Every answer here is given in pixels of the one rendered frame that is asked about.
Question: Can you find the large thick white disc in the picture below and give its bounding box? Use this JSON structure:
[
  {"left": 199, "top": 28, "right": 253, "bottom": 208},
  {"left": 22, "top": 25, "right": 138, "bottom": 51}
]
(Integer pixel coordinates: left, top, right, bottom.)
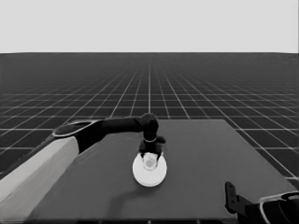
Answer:
[{"left": 132, "top": 151, "right": 168, "bottom": 188}]

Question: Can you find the small white T-shaped piece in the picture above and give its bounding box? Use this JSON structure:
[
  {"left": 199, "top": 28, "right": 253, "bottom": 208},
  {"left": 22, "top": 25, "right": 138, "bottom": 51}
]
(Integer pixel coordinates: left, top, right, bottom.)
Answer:
[{"left": 143, "top": 152, "right": 159, "bottom": 172}]

